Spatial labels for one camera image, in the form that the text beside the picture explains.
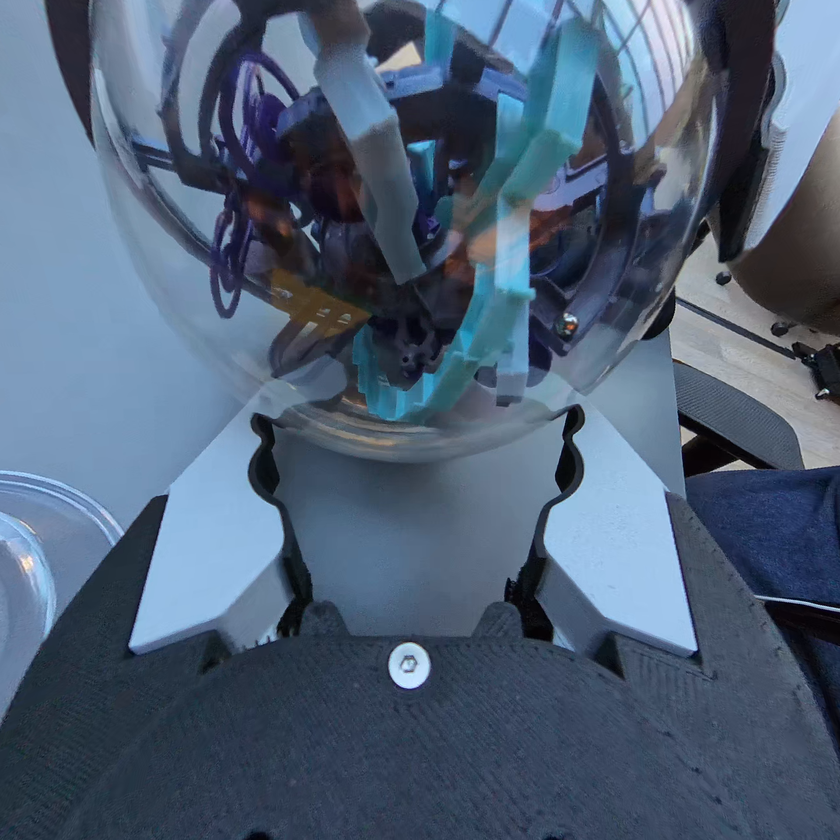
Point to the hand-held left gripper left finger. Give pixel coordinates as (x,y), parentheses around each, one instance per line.
(210,544)

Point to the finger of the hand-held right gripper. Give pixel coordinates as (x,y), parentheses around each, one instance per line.
(69,52)
(748,131)

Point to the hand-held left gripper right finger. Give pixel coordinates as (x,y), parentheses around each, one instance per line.
(617,558)

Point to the clear plastic maze ball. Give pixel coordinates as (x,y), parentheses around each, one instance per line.
(407,197)

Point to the clear plastic ball stand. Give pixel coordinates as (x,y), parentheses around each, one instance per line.
(39,512)

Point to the person's blue jeans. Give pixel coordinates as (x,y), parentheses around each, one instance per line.
(774,531)

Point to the black mesh office chair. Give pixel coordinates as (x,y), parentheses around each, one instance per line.
(735,413)

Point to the black floor device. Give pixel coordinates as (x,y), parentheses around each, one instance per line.
(820,367)

